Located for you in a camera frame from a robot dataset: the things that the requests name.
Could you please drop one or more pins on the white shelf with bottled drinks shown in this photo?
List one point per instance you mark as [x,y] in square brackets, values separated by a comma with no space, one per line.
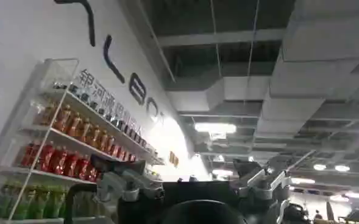
[60,158]

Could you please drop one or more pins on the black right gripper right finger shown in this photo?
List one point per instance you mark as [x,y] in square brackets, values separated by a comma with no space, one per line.
[258,185]

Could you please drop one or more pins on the white ventilation duct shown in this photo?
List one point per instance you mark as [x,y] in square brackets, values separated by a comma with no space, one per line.
[304,70]

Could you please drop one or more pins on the long ceiling light strip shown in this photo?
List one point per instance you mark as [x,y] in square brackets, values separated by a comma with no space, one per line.
[303,180]
[357,195]

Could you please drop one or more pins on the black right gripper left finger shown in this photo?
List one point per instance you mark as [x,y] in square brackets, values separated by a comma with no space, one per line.
[127,182]

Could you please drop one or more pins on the orange wall sign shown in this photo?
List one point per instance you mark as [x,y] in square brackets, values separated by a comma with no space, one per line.
[173,159]

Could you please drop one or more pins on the rectangular ceiling light panel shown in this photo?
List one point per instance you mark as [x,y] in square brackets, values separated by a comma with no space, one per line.
[215,128]

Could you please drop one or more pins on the person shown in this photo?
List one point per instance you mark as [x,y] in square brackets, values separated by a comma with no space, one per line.
[318,215]

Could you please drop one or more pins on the round ceiling lamp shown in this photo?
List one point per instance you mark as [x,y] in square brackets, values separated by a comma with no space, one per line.
[319,167]
[342,168]

